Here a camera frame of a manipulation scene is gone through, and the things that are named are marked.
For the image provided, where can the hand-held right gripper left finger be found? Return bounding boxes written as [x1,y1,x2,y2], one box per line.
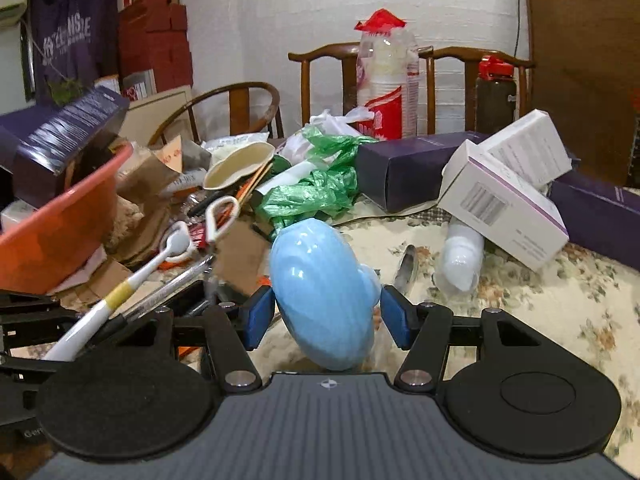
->
[102,287,276,393]

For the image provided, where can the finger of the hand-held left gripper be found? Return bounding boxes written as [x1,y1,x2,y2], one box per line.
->
[0,352,67,380]
[0,280,217,348]

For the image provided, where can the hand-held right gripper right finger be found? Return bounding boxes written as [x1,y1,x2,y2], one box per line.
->
[380,285,548,392]

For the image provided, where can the white toothbrush yellow band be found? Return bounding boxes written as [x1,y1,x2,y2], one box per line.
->
[44,221,192,362]

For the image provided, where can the orange plastic basin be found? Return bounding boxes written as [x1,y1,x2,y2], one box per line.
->
[0,141,136,296]

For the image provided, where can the long purple box white text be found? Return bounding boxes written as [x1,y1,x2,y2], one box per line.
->
[11,85,132,209]

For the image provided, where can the floral cloth desktop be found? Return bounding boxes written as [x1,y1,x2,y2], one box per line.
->
[0,195,640,480]

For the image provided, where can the silver metal rod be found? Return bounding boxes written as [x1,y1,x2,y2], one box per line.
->
[122,254,217,313]

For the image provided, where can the metal spoon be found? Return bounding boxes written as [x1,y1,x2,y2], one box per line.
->
[394,244,420,297]

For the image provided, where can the brown cardboard piece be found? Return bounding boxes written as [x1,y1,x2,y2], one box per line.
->
[214,220,272,297]

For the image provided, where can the white orange loop tool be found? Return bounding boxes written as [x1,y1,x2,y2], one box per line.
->
[204,195,242,246]

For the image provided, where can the stack of clear plastic cups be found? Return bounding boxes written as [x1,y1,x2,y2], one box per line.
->
[433,215,486,294]

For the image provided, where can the white squeeze tube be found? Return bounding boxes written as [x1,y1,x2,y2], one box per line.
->
[167,167,208,196]
[254,159,315,197]

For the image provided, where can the brown cardboard pieces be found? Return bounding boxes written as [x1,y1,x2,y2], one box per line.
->
[102,132,213,266]

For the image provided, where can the green plastic bag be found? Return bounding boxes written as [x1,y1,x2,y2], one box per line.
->
[254,126,382,233]

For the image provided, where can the bundle of wooden chopsticks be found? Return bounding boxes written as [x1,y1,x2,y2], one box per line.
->
[236,160,275,207]

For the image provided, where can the cream paper bowl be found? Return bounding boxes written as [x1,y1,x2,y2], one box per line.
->
[203,141,276,192]

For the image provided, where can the purple box gold emblem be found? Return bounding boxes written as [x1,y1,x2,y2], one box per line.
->
[355,131,495,214]

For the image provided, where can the white box purple stripe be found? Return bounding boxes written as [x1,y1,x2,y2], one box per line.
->
[436,139,572,274]

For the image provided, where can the small white box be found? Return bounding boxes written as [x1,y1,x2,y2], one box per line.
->
[0,199,40,235]

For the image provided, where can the beige flat cardboard sheet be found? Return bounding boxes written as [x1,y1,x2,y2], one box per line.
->
[122,84,195,133]

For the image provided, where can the white plastic bag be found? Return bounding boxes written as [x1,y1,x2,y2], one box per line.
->
[277,108,375,161]

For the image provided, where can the white box printed text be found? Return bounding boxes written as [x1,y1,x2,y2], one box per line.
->
[476,108,573,190]

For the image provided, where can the round-back wooden chair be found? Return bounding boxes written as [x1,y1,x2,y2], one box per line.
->
[149,81,283,147]

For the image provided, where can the purple cardboard box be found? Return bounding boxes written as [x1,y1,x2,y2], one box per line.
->
[0,109,56,173]
[549,172,640,272]

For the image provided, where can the bag of paper cups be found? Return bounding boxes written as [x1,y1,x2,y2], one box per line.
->
[354,8,421,142]

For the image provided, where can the grey-green bottle red cap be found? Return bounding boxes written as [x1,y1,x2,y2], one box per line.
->
[474,54,519,135]

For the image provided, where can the green plant twig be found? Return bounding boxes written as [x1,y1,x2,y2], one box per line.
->
[46,76,85,106]

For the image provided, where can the stack of red boxes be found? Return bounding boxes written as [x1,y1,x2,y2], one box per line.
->
[117,0,195,102]

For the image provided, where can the brown wooden board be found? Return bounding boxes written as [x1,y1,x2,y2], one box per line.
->
[521,0,640,187]

